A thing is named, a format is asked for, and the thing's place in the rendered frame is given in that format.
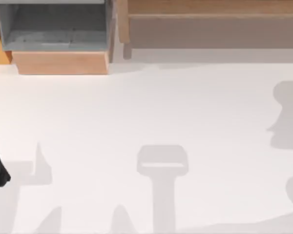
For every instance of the pale wooden drawer front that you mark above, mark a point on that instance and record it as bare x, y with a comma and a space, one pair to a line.
61, 62

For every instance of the wooden open shelf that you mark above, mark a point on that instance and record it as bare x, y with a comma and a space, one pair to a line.
210, 24

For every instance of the grey pierced open drawer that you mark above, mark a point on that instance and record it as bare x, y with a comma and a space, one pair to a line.
56, 26

